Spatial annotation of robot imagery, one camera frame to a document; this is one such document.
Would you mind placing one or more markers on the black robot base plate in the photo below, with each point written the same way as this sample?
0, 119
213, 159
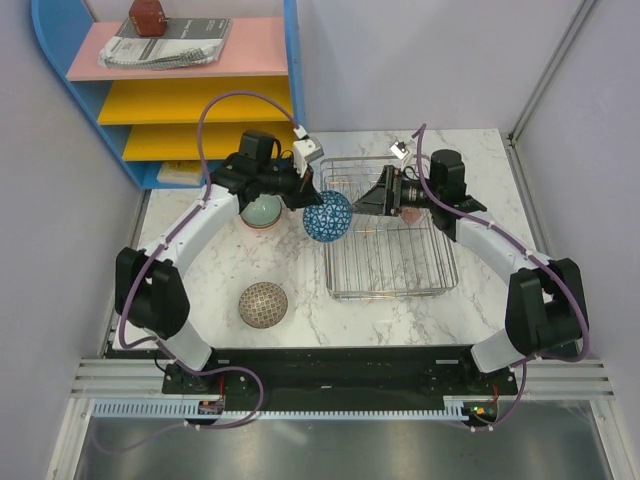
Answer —
358, 378

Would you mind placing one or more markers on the blue triangle pattern bowl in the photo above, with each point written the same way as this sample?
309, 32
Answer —
329, 221

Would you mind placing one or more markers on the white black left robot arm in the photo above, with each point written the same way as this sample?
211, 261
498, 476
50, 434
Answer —
150, 293

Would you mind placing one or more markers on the celadon green bowl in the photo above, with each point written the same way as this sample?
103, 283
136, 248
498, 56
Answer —
264, 210

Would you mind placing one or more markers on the brown lattice pattern bowl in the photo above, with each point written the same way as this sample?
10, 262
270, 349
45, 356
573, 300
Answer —
263, 305

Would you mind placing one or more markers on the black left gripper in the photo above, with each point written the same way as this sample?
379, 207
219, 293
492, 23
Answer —
303, 193

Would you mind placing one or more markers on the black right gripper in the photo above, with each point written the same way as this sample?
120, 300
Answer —
384, 198

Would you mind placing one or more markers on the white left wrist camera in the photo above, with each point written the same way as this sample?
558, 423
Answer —
306, 151

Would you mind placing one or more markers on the white slotted cable duct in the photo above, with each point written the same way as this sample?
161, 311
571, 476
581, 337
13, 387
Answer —
192, 409

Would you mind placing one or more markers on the grey booklet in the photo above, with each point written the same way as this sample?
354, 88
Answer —
185, 29

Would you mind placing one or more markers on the aluminium frame rail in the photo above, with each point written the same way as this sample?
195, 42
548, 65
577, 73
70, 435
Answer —
117, 378

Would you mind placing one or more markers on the red brown cube box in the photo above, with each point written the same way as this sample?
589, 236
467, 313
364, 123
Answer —
148, 18

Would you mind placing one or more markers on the yellow white book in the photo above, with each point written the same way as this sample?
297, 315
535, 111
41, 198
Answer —
180, 172

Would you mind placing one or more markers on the pink bowl under green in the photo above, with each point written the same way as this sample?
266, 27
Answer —
260, 227

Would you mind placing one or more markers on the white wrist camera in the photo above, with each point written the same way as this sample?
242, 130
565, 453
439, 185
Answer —
399, 150
306, 151

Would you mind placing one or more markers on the black white floral bowl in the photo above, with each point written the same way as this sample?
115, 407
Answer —
410, 215

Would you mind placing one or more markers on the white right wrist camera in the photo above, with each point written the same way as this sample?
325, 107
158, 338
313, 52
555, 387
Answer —
399, 150

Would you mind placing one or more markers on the blue pink yellow shelf unit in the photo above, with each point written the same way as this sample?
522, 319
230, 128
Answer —
149, 118

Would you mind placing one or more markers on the chrome wire dish rack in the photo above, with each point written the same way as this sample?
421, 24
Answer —
382, 257

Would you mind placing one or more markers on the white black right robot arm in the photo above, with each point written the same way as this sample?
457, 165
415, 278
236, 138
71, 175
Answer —
545, 308

